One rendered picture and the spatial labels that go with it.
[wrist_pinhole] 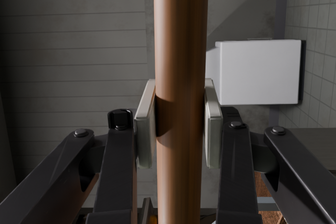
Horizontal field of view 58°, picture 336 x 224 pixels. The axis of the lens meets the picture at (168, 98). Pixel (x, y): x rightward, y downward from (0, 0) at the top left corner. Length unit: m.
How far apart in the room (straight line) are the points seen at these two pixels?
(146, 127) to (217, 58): 2.85
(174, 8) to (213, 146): 0.07
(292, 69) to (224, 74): 0.64
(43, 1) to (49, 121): 1.48
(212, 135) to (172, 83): 0.04
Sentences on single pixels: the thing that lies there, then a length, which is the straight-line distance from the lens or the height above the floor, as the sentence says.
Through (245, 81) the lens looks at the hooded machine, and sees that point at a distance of 3.03.
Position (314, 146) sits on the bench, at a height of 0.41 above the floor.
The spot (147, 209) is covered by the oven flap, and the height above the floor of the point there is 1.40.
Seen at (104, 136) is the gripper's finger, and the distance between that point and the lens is 0.15.
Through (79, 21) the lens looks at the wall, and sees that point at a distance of 3.83.
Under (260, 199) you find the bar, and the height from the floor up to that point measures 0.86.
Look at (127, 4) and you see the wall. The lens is 3.68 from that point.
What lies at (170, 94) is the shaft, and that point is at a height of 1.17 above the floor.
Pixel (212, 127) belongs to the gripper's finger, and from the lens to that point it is 0.15.
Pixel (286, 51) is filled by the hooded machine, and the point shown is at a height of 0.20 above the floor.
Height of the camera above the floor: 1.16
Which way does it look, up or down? 3 degrees up
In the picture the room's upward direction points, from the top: 91 degrees counter-clockwise
